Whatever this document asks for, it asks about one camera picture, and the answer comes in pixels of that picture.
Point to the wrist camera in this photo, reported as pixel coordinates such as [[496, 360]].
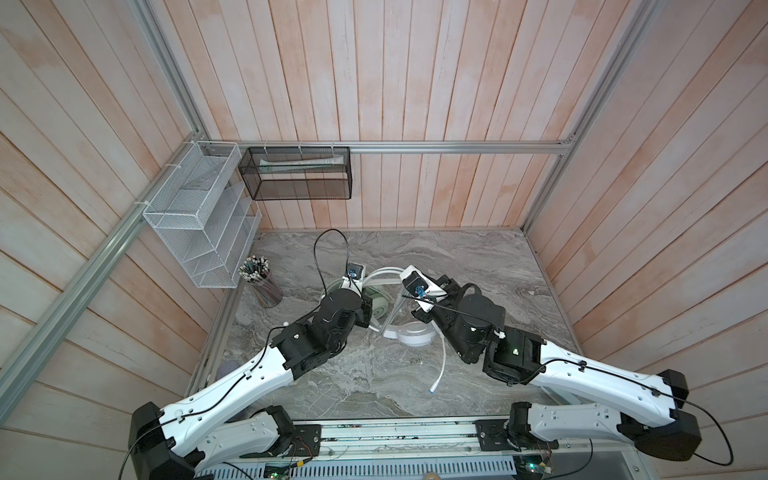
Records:
[[354, 277], [422, 289]]

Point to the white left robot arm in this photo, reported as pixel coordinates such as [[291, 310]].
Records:
[[182, 439]]

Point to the aluminium wall rail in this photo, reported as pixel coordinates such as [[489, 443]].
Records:
[[555, 147], [29, 360]]

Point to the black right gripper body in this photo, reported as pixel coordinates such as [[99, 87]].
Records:
[[449, 317]]

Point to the lavender glasses case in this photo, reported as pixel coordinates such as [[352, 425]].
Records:
[[227, 367]]

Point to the black wire mesh basket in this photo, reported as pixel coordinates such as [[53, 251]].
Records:
[[297, 173]]

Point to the white wire mesh shelf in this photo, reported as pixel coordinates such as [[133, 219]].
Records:
[[203, 216]]

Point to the white headphones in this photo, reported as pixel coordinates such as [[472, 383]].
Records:
[[414, 333]]

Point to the aluminium left wall rail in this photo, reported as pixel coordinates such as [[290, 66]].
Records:
[[29, 360]]

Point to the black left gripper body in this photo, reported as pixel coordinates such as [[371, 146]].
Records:
[[363, 319]]

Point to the clear cup of pencils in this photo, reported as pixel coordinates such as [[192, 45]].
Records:
[[255, 270]]

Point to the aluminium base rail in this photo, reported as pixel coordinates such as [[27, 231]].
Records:
[[416, 448]]

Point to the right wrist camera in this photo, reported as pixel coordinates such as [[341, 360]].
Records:
[[422, 289]]

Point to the mint green headphones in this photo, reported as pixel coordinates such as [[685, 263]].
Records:
[[382, 302]]

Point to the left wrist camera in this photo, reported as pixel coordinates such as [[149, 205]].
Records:
[[354, 277]]

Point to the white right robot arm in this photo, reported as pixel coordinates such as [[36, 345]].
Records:
[[646, 411]]

